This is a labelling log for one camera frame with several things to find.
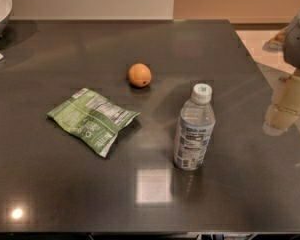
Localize green jalapeno chip bag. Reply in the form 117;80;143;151
46;88;139;158

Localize orange fruit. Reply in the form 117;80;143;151
128;63;152;88

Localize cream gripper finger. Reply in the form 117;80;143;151
265;69;300;131

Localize clear plastic water bottle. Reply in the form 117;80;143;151
173;83;215;171

